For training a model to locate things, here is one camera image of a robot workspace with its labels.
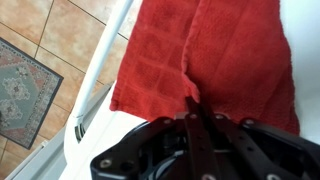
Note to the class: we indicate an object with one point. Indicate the red pink terry cloth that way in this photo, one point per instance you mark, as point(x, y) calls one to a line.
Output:
point(216, 50)

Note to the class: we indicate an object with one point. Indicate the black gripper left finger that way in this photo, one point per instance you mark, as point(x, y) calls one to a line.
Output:
point(198, 140)

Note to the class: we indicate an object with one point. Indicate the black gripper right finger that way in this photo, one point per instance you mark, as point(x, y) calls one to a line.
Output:
point(233, 146)

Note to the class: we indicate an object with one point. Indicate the patterned floor rug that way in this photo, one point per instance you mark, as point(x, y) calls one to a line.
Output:
point(23, 90)

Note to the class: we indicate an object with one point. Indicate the white electric stove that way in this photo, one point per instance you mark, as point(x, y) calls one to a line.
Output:
point(300, 26)

